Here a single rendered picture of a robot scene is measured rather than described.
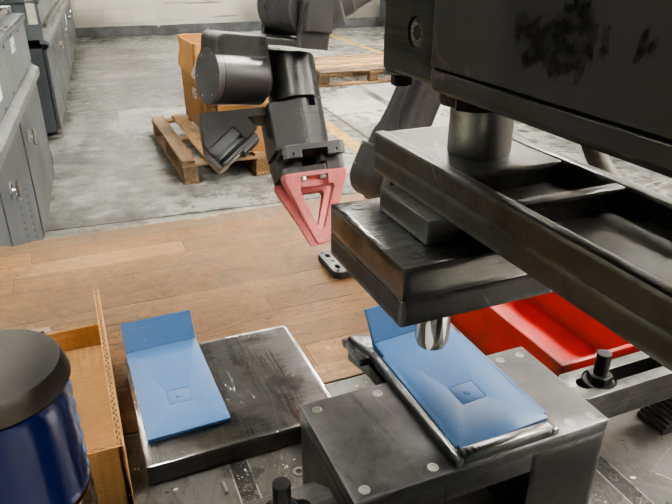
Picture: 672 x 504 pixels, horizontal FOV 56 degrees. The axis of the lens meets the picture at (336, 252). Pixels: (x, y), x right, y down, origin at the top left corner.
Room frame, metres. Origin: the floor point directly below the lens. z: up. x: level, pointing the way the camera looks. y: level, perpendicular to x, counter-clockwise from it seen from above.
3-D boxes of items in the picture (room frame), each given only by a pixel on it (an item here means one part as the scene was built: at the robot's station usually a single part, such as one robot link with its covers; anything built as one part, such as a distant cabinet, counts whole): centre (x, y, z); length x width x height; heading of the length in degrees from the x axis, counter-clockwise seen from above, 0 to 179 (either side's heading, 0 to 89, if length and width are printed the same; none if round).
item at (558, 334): (0.59, -0.21, 0.93); 0.25 x 0.12 x 0.06; 23
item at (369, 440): (0.36, -0.08, 0.98); 0.20 x 0.10 x 0.01; 113
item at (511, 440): (0.33, -0.12, 0.98); 0.07 x 0.01 x 0.03; 113
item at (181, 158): (4.35, 0.69, 0.07); 1.20 x 1.00 x 0.14; 23
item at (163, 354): (0.49, 0.15, 0.93); 0.15 x 0.07 x 0.03; 24
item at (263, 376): (0.48, 0.10, 0.91); 0.17 x 0.16 x 0.02; 113
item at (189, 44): (4.62, 0.82, 0.43); 0.57 x 0.53 x 0.58; 24
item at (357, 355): (0.44, -0.03, 0.98); 0.07 x 0.02 x 0.01; 23
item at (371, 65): (7.21, -0.22, 0.07); 1.20 x 1.00 x 0.14; 111
